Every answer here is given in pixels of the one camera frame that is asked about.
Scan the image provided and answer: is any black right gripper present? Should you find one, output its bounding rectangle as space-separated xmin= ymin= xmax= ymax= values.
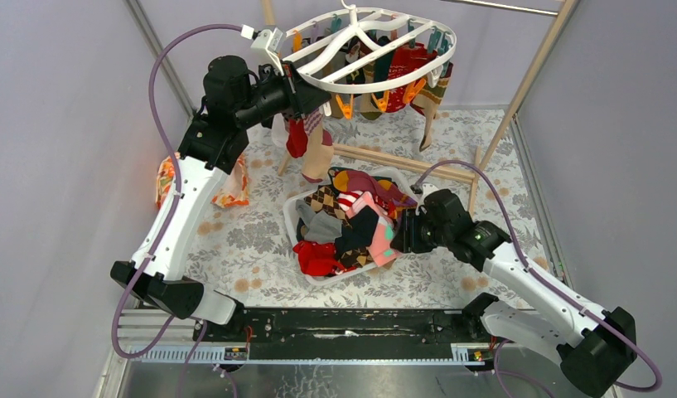
xmin=389 ymin=208 xmax=452 ymax=254

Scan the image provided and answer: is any red white sock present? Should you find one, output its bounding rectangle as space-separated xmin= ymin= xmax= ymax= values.
xmin=286 ymin=119 xmax=308 ymax=158

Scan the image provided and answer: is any beige sock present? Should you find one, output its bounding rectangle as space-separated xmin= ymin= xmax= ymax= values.
xmin=301 ymin=110 xmax=334 ymax=183

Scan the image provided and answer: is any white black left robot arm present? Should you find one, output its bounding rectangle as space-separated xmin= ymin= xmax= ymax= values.
xmin=110 ymin=56 xmax=331 ymax=341

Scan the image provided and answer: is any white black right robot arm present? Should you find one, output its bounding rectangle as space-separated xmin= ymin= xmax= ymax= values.
xmin=392 ymin=189 xmax=637 ymax=397

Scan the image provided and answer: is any white oval clip hanger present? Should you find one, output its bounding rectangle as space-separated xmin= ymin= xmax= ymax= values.
xmin=281 ymin=3 xmax=457 ymax=95

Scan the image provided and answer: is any dark teal hanging sock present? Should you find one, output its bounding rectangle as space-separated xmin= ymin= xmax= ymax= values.
xmin=371 ymin=51 xmax=394 ymax=111

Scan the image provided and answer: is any grey sock in basket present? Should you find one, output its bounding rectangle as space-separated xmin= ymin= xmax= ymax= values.
xmin=295 ymin=201 xmax=342 ymax=244

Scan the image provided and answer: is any brown argyle sock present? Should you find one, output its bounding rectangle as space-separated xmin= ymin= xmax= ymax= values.
xmin=303 ymin=186 xmax=347 ymax=222

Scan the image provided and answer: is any small red crumpled sock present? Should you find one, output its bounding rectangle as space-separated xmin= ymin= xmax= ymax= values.
xmin=293 ymin=240 xmax=347 ymax=277

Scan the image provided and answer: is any orange clothespin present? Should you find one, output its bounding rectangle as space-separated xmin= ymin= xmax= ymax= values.
xmin=403 ymin=78 xmax=427 ymax=104

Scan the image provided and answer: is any red patterned hanging sock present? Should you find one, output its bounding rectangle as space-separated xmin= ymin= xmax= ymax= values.
xmin=386 ymin=43 xmax=430 ymax=113

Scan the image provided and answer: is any floral orange fabric bag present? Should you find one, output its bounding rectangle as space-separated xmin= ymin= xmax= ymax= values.
xmin=155 ymin=152 xmax=249 ymax=210

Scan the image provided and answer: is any olive striped hanging sock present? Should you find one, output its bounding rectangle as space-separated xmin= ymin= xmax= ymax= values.
xmin=411 ymin=62 xmax=453 ymax=152

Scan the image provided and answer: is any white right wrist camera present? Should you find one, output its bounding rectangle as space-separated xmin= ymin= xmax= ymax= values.
xmin=410 ymin=183 xmax=440 ymax=214

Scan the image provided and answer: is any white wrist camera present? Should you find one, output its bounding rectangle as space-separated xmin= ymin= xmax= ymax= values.
xmin=410 ymin=183 xmax=440 ymax=214
xmin=240 ymin=25 xmax=285 ymax=75

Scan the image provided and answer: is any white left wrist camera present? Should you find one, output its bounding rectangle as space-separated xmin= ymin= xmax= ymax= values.
xmin=240 ymin=25 xmax=285 ymax=75

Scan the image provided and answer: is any wooden hanger stand frame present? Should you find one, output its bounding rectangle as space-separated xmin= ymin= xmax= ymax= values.
xmin=259 ymin=0 xmax=583 ymax=216

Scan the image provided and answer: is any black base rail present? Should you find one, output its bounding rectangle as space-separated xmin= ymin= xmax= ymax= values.
xmin=193 ymin=307 xmax=495 ymax=362

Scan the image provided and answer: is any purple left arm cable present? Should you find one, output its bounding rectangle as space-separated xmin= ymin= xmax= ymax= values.
xmin=111 ymin=23 xmax=257 ymax=361

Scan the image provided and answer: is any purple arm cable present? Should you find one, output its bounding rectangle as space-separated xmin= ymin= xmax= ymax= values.
xmin=412 ymin=159 xmax=664 ymax=393
xmin=111 ymin=23 xmax=257 ymax=361

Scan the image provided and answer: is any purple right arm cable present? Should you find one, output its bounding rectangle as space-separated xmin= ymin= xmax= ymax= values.
xmin=412 ymin=159 xmax=664 ymax=393

